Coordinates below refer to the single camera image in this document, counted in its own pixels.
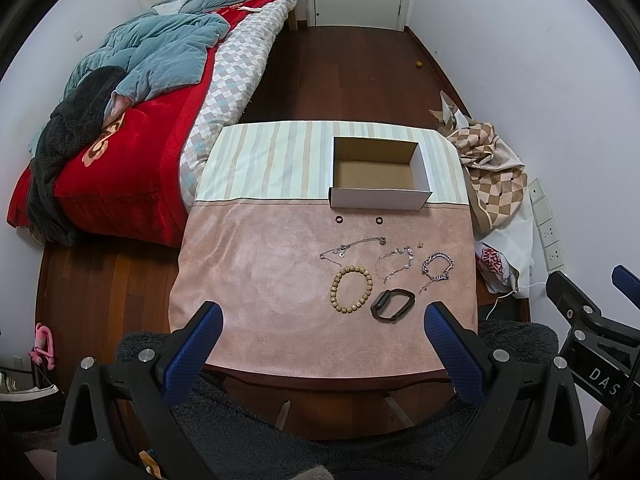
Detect chunky silver chain bracelet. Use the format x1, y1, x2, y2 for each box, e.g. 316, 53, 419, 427
418, 250, 456, 295

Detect black fitness band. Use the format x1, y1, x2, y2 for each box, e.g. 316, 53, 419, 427
370, 288, 416, 324

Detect wooden bead bracelet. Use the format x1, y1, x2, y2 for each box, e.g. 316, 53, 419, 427
328, 264, 376, 316

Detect silver charm necklace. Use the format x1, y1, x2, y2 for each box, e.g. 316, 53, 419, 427
319, 235, 388, 267

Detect white power strip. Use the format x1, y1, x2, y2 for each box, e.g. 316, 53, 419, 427
528, 179, 566, 273

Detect white plastic bag red print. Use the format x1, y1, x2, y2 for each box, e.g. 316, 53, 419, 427
474, 195, 534, 298

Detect dark fuzzy chair cushion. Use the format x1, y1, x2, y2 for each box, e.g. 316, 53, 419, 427
114, 320, 561, 480

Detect pink slippers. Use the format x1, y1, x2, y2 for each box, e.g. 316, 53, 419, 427
28, 323, 55, 370

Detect pink striped table cloth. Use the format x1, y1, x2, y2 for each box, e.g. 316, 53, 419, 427
168, 122, 477, 378

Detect beige checkered cloth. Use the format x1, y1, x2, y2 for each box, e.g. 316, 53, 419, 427
446, 122, 528, 234

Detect red blanket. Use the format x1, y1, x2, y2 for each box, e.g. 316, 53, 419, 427
6, 0, 273, 247

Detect white cardboard box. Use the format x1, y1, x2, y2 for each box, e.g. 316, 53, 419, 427
329, 136, 432, 211

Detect black fuzzy garment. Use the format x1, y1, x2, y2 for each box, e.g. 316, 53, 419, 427
27, 66, 126, 246

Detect blue quilted jacket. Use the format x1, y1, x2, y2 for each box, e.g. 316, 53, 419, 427
64, 0, 247, 104

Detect checkered bed sheet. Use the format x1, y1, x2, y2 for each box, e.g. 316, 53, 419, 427
178, 0, 297, 209

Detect white cable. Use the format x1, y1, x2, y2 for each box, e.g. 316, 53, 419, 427
484, 278, 549, 321

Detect thin silver chain bracelet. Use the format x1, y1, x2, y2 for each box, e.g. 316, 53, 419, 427
374, 245, 416, 285

